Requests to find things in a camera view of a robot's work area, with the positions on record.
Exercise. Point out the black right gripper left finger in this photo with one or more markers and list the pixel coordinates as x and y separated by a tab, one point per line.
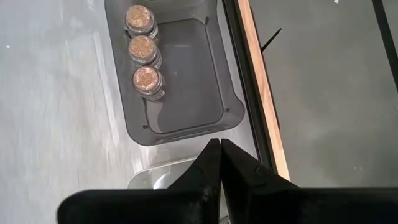
155	207

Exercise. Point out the pale grey plastic bin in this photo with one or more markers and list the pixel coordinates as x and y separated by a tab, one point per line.
143	179

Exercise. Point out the grey translucent plastic bin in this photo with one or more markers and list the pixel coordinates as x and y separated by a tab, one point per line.
189	77

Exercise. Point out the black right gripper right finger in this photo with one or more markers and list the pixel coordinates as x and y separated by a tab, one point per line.
295	207

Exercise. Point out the black aluminium table frame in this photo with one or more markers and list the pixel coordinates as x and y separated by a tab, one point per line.
245	93

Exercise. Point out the cork-top small glass jar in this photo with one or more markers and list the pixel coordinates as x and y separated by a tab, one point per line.
142	49
139	18
146	79

